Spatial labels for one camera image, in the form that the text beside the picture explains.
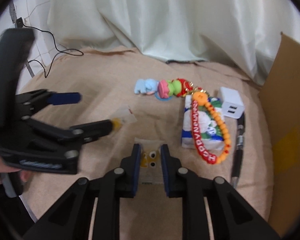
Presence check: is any black wall plug adapter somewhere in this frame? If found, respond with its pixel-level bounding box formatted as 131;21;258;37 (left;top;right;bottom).
15;17;24;28

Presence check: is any white usb charger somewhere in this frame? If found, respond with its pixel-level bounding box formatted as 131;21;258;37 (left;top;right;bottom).
218;87;245;119

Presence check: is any clear bag googly eye charm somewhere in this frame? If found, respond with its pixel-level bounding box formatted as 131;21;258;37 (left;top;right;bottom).
134;138;164;185

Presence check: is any pink green red doll keychain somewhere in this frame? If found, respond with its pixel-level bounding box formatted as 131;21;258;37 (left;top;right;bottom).
154;78;194;101

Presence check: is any black pen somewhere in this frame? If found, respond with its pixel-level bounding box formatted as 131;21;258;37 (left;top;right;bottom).
231;113;245;189

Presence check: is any orange beaded red letter strap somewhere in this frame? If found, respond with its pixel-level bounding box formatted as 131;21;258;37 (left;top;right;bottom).
190;87;232;165

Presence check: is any beige table cloth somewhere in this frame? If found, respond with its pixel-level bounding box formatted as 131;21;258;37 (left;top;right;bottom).
23;47;273;239

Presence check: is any cardboard box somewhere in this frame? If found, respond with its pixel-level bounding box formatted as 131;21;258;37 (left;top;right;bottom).
259;34;300;236

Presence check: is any person's left hand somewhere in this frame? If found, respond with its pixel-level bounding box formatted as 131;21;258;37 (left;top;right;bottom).
0;154;32;186

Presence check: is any blue elephant rubber toy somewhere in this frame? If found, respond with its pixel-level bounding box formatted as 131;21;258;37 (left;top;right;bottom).
134;79;159;95

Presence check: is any tissue pack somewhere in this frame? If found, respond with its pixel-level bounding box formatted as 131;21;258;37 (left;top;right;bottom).
181;95;224;151

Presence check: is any pale green curtain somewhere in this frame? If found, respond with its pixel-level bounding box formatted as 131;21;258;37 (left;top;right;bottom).
47;0;300;85

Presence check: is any clear bag yellow charm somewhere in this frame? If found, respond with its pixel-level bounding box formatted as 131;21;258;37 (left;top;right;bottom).
109;105;137;132

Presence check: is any black cable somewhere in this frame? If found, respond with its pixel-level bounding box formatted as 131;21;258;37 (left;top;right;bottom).
21;24;84;79

